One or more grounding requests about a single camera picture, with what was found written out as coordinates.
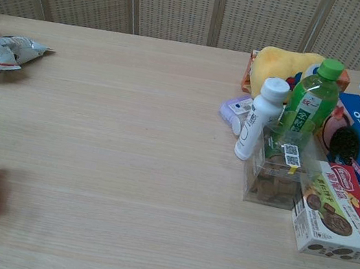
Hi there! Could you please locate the purple small box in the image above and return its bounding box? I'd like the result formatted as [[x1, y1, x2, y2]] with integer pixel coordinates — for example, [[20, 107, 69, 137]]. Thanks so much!
[[214, 91, 256, 139]]

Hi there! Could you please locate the white yogurt drink bottle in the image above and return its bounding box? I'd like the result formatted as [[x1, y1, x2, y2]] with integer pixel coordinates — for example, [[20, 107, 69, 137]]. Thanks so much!
[[232, 73, 292, 167]]

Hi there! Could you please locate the orange snack pack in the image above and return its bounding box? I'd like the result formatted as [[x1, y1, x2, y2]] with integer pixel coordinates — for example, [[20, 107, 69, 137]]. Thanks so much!
[[240, 48, 354, 110]]

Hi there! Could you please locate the clear plastic cookie box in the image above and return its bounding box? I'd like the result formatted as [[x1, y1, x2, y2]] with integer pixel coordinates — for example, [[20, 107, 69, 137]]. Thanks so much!
[[240, 115, 330, 215]]

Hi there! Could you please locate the yellow plush toy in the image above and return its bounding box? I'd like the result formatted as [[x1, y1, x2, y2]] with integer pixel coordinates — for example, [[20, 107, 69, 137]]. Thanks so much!
[[247, 43, 328, 111]]

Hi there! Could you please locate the green tea bottle green cap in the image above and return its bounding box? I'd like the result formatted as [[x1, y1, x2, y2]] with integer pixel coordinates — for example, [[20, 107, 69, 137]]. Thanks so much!
[[272, 51, 347, 168]]

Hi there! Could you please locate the red white chocolate cookie box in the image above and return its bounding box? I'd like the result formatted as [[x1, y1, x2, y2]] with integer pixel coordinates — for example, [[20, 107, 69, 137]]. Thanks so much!
[[284, 156, 360, 264]]

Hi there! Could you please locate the crumpled silver snack bag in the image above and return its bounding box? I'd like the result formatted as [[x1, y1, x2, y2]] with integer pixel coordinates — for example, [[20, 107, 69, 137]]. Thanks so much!
[[0, 32, 58, 87]]

